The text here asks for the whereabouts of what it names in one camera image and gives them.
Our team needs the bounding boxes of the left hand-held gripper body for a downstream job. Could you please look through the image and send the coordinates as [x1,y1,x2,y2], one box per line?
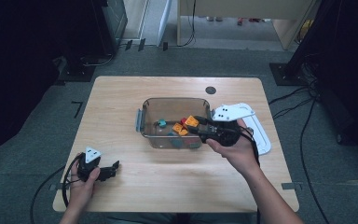
[76,147,103,183]

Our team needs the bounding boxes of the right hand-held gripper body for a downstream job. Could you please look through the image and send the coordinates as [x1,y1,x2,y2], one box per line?
[200,104,256,147]

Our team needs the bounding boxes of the white storage box lid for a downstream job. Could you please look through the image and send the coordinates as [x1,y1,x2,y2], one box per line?
[239,102,272,157]

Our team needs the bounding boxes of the brown transparent storage box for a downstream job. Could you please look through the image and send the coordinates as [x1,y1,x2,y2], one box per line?
[135,97,215,149]

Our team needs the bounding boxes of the person's left hand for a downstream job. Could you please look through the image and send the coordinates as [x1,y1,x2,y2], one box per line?
[66,160,102,209]

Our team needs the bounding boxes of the person's right hand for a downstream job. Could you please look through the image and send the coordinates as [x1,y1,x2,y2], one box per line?
[205,119,261,179]

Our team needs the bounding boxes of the black metal stand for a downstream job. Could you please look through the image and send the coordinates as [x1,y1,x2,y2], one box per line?
[268,0,339,87]

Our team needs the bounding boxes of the black stand base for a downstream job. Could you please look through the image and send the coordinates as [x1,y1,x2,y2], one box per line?
[55,55,97,84]

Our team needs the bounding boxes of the light wooden desk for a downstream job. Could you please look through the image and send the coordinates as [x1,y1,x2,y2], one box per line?
[176,0,320,50]

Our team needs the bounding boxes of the white panel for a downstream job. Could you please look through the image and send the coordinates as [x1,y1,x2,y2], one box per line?
[157,0,173,47]

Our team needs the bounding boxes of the yellow object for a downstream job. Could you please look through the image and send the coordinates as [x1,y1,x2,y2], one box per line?
[297,19,315,43]

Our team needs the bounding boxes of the dark curtain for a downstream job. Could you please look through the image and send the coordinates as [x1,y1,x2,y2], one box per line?
[0,0,106,164]
[316,0,358,158]

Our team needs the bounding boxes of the dark glass cabinet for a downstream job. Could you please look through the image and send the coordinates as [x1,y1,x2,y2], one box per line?
[101,0,129,55]

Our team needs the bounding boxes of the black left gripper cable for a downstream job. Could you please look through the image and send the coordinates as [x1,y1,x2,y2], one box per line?
[29,155,81,224]

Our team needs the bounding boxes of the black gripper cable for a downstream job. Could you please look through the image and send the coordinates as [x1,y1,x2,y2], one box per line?
[29,155,81,224]
[239,125,262,224]

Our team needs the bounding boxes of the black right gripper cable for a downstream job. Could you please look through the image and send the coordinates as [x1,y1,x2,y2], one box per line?
[239,125,262,224]

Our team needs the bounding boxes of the long black floor cable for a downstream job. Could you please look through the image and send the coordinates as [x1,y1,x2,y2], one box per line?
[299,98,331,224]

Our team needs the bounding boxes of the pale floor cable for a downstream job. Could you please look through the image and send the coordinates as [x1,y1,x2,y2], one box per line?
[80,54,115,67]

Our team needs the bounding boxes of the black hanging cable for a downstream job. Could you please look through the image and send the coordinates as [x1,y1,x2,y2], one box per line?
[180,0,198,48]

